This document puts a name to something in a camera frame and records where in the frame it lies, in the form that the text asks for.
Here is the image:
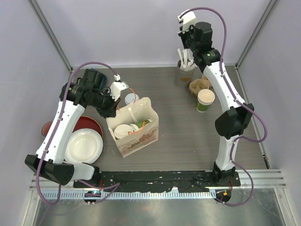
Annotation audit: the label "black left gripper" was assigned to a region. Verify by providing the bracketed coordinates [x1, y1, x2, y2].
[88, 89, 121, 119]

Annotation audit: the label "white plastic lid stack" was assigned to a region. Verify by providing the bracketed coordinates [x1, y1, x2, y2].
[124, 93, 140, 105]

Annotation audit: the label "brown pulp cup carrier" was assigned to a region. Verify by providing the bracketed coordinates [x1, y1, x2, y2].
[189, 75, 213, 96]

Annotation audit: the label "white plastic cup lid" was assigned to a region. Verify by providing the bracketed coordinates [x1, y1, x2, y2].
[113, 124, 133, 139]

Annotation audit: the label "bear print paper bag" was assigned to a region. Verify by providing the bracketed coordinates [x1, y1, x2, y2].
[106, 97, 159, 157]

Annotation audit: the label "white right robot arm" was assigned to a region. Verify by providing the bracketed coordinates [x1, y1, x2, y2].
[178, 22, 254, 186]

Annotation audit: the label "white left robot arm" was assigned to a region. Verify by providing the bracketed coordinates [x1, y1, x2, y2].
[25, 69, 128, 188]

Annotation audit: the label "blue ceramic dish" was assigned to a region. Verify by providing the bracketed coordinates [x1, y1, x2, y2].
[91, 68, 107, 90]

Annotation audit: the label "grey straw holder cup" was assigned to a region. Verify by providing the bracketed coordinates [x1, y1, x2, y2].
[176, 60, 196, 82]

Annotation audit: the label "white paper plate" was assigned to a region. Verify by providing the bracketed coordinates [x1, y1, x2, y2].
[64, 129, 103, 164]

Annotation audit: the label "pink floral mug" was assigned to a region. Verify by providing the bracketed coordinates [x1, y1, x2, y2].
[41, 121, 52, 137]

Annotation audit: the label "stacked green paper cups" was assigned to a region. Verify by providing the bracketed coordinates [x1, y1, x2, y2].
[196, 89, 215, 112]

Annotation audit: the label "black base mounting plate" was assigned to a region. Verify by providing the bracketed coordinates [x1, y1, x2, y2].
[72, 169, 242, 193]

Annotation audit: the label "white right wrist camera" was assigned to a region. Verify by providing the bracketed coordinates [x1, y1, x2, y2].
[177, 9, 197, 33]

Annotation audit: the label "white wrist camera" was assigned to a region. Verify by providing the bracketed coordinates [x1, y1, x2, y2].
[110, 74, 129, 102]
[177, 9, 197, 33]

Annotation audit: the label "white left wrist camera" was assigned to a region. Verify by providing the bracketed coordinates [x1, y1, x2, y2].
[110, 74, 129, 102]

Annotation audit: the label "white slotted cable duct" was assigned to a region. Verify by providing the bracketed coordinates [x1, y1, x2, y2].
[40, 189, 216, 200]

